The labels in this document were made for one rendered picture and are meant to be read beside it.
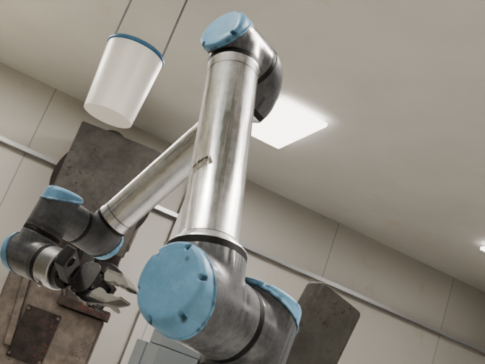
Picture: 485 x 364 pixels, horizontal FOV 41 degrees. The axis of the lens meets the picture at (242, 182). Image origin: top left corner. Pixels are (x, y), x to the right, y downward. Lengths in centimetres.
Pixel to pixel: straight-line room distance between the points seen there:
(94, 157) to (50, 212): 623
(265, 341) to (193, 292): 21
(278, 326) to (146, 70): 401
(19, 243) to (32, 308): 634
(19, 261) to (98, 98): 352
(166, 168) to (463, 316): 1056
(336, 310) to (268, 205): 524
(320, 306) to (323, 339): 23
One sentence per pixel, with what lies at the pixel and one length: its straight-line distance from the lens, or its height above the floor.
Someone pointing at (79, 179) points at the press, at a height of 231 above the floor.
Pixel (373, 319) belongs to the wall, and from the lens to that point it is 1080.
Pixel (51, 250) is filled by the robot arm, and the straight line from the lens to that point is 148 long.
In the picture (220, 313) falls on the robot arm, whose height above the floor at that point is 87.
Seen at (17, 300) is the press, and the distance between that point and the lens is 787.
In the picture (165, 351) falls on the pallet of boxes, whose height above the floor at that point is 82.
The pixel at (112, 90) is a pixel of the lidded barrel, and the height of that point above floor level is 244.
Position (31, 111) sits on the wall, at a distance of 933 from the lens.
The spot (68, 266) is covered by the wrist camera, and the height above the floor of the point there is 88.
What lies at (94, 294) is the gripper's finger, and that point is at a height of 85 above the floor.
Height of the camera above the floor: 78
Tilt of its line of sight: 17 degrees up
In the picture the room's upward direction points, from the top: 20 degrees clockwise
